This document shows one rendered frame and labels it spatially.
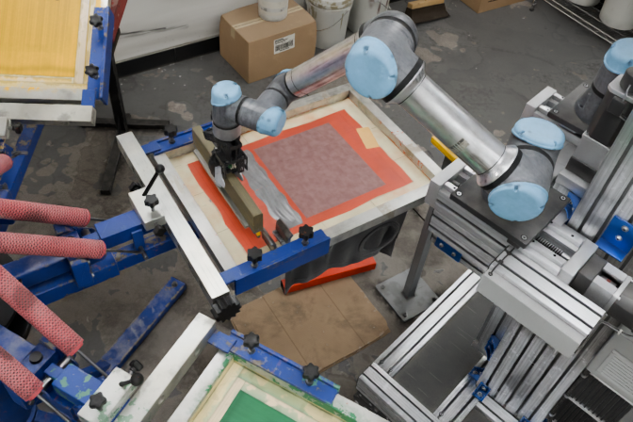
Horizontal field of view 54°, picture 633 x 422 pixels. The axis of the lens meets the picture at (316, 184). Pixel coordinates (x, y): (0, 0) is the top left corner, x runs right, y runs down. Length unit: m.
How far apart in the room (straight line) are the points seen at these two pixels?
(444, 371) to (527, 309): 1.01
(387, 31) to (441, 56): 3.06
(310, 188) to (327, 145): 0.21
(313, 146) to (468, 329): 1.04
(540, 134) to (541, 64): 3.10
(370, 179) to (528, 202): 0.75
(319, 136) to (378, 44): 0.91
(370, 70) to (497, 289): 0.64
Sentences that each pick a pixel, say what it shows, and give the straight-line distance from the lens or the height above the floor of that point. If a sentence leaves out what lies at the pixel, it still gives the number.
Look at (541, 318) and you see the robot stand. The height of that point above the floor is 1.16.
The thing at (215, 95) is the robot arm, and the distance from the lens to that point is 1.58.
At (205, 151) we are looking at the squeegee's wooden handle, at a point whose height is 1.09.
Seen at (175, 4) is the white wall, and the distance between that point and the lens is 3.91.
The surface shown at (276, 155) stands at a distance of 2.06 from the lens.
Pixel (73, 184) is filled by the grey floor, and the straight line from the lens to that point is 3.41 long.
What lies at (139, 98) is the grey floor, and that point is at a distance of 3.85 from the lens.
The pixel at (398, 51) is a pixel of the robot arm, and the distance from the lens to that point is 1.30.
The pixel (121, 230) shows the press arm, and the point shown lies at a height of 1.04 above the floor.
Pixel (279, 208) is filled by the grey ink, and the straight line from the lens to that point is 1.89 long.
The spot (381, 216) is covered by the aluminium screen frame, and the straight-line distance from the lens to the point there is 1.88.
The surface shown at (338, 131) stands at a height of 0.96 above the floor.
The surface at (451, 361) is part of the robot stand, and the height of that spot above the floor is 0.21.
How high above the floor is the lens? 2.38
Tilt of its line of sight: 46 degrees down
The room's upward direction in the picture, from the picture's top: 6 degrees clockwise
